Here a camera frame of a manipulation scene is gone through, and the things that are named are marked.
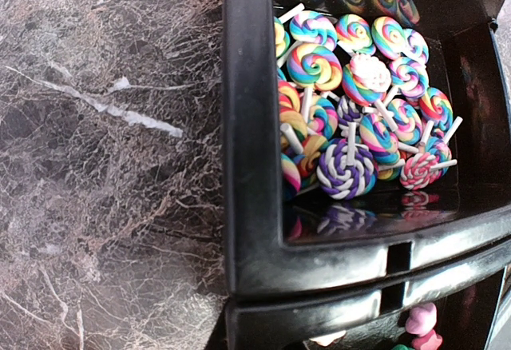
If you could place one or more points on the pile of flower candies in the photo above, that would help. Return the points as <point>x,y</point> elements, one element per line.
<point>421,322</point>

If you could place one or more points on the pile of small candies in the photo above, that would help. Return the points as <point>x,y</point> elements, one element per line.
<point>356,106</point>

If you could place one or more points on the black bin with flower candies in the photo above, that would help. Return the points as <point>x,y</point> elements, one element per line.
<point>466,296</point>

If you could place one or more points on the black bin with small candies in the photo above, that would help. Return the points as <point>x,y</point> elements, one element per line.
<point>314,242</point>

